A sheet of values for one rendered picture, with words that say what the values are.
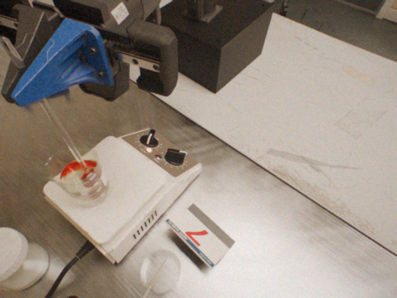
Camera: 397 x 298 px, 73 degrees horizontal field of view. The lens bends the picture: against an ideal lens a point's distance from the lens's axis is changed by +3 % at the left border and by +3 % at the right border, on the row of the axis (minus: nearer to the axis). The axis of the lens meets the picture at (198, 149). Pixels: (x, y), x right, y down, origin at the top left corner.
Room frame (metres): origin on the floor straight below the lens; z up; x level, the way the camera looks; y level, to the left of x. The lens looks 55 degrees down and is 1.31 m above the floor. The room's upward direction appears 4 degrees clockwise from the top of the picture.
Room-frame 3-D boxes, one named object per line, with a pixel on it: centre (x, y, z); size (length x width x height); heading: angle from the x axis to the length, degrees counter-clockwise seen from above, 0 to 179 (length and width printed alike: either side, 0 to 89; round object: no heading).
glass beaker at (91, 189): (0.14, 0.14, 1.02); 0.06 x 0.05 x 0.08; 128
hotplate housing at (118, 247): (0.18, 0.11, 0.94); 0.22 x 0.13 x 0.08; 146
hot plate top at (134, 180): (0.16, 0.12, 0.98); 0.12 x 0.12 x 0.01; 56
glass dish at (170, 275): (0.07, 0.04, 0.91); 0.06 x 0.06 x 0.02
